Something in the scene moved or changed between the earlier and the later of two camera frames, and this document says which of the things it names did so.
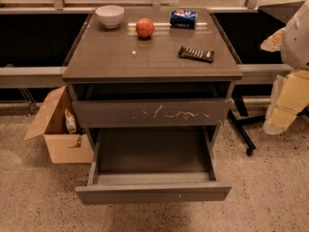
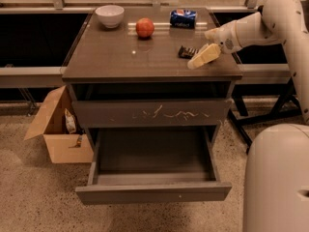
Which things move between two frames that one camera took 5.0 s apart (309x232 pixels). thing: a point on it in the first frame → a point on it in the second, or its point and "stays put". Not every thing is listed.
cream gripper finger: [273, 43] → [212, 34]
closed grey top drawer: [151, 113] stays put
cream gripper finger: [278, 120] → [209, 52]
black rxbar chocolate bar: [196, 54] stays put
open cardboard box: [65, 147] stays put
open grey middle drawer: [128, 165] stays put
